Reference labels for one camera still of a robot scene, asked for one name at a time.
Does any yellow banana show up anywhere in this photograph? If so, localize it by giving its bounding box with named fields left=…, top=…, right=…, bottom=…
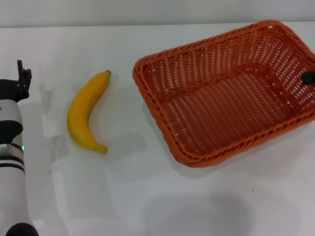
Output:
left=67, top=70, right=112, bottom=154

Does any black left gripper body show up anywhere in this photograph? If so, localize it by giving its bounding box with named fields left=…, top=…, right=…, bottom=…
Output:
left=0, top=78, right=30, bottom=104

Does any orange woven plastic basket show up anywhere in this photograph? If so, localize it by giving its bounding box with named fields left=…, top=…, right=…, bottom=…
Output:
left=132, top=20, right=315, bottom=168

